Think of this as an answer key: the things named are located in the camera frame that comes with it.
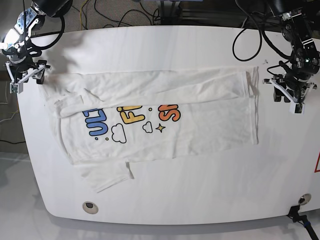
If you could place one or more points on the black clamp with cable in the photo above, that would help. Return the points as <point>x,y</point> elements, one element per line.
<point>294,215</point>

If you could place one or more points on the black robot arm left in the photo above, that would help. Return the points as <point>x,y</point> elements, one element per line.
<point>304,57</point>

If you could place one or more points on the left table grommet hole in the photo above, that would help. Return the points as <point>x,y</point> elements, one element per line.
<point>90,207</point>

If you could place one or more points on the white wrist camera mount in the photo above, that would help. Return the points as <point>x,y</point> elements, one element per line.
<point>295,108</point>
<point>18,88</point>

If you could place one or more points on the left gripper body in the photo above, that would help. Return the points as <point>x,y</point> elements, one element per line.
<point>296,89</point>

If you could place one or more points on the right table grommet hole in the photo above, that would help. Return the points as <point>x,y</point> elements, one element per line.
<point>304,199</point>

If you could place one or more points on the table grommet hole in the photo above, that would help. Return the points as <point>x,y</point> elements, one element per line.
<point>90,207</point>
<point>304,199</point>

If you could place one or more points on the red white warning sticker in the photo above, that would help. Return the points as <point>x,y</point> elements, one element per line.
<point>317,166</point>

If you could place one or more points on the white printed T-shirt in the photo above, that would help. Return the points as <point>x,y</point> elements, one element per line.
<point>105,121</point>

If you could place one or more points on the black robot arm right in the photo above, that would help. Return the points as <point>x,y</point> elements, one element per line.
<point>17,44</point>

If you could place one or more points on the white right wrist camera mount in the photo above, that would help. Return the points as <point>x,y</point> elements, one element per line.
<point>18,88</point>

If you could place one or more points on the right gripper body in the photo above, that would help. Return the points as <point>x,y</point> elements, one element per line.
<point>20,71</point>

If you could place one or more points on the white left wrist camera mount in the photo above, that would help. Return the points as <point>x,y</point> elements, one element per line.
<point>295,108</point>

